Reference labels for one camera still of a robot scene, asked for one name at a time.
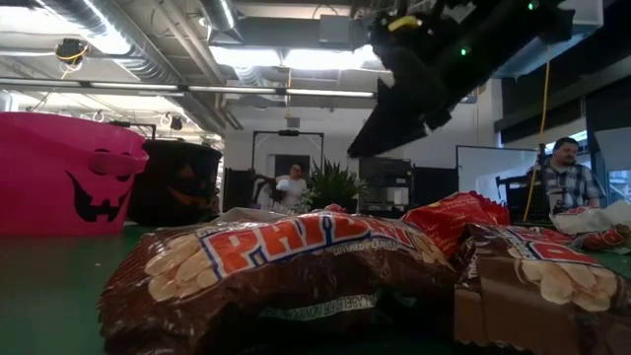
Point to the red Skittles pack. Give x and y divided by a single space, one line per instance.
335 208
453 217

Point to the black frame stand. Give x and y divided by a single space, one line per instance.
288 132
133 123

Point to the small potted green plant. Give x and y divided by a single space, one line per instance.
335 190

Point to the large rectangular metal duct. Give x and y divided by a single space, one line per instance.
589 12

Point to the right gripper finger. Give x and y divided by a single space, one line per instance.
394 125

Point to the white board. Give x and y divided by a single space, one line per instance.
483 172

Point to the black pumpkin bucket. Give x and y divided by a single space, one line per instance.
177 187

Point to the black equipment stand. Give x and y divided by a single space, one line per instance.
515 197

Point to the wall vent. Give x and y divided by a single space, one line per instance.
293 122

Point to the black equipment rack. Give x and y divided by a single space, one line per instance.
387 182

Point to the white round lamp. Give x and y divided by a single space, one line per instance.
282 185

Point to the brown PayDay bar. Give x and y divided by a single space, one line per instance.
276 286
542 296

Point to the long ceiling light bar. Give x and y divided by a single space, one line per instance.
197 89

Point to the black panel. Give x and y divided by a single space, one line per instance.
239 189

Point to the person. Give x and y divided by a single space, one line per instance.
293 187
567 180

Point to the clear candy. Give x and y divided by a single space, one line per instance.
241 214

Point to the black cabinet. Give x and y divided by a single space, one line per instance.
434 186

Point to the white and red candy pack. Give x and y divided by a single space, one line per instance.
591 219

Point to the round silver air duct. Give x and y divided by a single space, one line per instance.
219 15

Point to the bright ceiling light panel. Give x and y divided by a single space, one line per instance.
256 56

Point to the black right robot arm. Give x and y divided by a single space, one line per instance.
503 39

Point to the pink pumpkin bucket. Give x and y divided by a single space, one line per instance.
49 172

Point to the grey ceiling box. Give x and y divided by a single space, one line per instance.
335 29

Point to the green table mat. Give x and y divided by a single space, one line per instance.
49 296

